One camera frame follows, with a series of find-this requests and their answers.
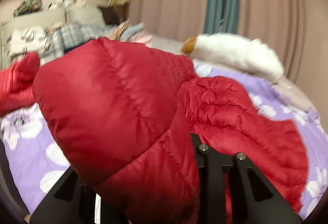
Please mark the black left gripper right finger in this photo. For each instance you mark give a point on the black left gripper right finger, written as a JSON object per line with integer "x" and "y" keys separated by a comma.
{"x": 253, "y": 198}

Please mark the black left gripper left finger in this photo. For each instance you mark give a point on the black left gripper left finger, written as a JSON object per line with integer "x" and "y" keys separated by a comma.
{"x": 70, "y": 200}

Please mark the red down jacket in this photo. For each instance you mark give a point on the red down jacket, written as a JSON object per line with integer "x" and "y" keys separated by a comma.
{"x": 123, "y": 114}

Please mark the purple floral bed cover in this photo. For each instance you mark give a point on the purple floral bed cover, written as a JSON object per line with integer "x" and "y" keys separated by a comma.
{"x": 31, "y": 161}

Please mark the white plush goose toy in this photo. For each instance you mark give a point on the white plush goose toy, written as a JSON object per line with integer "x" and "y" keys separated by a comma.
{"x": 238, "y": 52}

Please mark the plaid grey pillow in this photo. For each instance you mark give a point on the plaid grey pillow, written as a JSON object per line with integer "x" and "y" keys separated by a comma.
{"x": 70, "y": 36}

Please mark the floral white pillow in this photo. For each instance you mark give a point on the floral white pillow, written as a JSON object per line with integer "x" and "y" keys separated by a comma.
{"x": 33, "y": 39}

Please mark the beige folded garment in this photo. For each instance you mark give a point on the beige folded garment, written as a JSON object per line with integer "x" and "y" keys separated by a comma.
{"x": 117, "y": 32}

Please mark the pink folded garment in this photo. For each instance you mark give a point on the pink folded garment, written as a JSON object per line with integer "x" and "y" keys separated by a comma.
{"x": 143, "y": 37}

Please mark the grey folded garment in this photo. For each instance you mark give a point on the grey folded garment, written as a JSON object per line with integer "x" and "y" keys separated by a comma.
{"x": 131, "y": 31}

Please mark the beige headboard pillow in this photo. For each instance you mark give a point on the beige headboard pillow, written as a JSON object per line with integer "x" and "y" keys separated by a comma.
{"x": 85, "y": 15}

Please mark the dark brown cushion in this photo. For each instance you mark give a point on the dark brown cushion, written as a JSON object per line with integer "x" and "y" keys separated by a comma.
{"x": 113, "y": 15}

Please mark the pink beige curtain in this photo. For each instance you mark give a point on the pink beige curtain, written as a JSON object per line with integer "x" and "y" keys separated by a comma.
{"x": 295, "y": 29}

